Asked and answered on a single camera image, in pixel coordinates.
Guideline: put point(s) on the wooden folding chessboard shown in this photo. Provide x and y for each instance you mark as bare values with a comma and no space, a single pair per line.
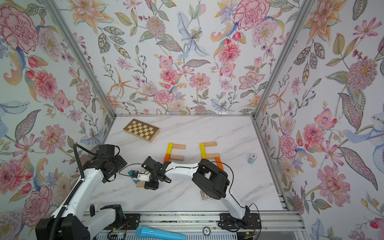
141,130

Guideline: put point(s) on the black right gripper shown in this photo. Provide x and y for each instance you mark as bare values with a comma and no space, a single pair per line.
150,186

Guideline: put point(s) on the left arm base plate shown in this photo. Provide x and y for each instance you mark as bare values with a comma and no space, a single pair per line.
129,222

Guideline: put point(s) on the playing card box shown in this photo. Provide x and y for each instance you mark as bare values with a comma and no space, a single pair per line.
204,196

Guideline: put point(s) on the aluminium front rail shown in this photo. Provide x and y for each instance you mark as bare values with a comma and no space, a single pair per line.
266,221

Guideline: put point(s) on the blue microphone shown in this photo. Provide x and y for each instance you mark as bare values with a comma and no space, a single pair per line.
145,232

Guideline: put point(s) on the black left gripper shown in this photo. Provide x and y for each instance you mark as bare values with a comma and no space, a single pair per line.
121,163

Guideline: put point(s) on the orange block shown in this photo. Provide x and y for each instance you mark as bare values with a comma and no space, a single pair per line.
219,163
167,158

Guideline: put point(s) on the teal block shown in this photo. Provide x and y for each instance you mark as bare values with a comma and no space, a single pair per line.
133,175

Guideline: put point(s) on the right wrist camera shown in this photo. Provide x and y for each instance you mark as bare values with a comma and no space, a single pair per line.
151,165

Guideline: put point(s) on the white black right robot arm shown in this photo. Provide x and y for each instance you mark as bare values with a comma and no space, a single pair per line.
210,179

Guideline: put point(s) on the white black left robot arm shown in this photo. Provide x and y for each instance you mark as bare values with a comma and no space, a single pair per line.
66,222

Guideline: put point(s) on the natural wood block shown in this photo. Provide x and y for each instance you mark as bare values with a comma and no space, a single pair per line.
177,157
179,146
140,184
210,144
213,156

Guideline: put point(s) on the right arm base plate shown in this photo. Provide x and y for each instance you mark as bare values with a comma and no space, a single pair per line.
251,221

